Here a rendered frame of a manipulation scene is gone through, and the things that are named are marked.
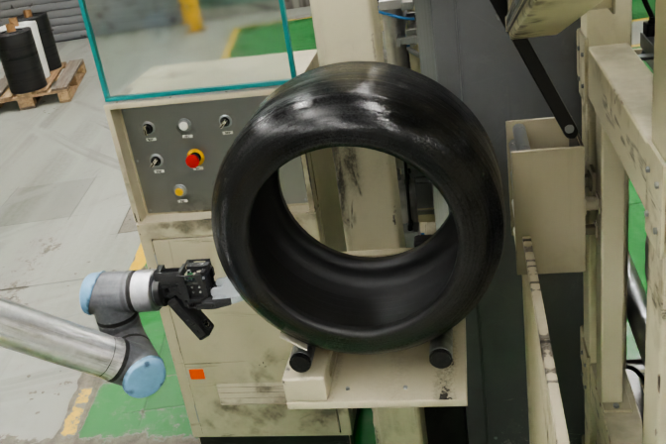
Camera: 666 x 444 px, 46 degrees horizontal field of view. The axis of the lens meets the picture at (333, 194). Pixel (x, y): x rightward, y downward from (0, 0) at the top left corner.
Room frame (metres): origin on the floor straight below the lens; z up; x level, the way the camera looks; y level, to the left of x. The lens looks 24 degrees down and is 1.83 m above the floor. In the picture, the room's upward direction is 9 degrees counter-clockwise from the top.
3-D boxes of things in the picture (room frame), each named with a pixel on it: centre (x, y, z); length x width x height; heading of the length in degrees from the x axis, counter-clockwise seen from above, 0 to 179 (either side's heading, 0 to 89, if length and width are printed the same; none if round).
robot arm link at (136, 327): (1.47, 0.50, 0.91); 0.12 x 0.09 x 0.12; 25
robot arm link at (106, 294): (1.48, 0.50, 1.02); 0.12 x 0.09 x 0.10; 78
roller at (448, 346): (1.40, -0.19, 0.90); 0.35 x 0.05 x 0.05; 168
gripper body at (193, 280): (1.44, 0.34, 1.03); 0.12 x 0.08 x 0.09; 78
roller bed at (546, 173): (1.58, -0.47, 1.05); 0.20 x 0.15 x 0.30; 168
